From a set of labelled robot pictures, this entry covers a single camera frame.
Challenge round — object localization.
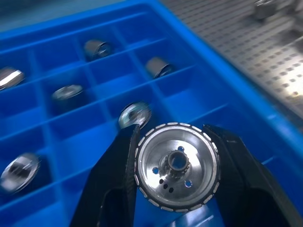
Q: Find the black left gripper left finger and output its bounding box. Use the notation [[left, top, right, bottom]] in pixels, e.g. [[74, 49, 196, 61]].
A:
[[70, 123, 142, 227]]

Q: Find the blue compartment tray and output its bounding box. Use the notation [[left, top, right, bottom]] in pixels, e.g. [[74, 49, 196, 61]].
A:
[[0, 0, 303, 227]]

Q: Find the silver metal roller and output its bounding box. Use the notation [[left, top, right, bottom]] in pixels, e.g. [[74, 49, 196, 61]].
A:
[[135, 122, 222, 213], [51, 84, 85, 107], [83, 39, 112, 61], [117, 101, 152, 130], [253, 0, 275, 21], [144, 56, 176, 79], [0, 152, 41, 194], [0, 67, 26, 91]]

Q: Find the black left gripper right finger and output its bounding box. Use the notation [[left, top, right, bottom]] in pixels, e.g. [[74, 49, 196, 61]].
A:
[[202, 124, 303, 227]]

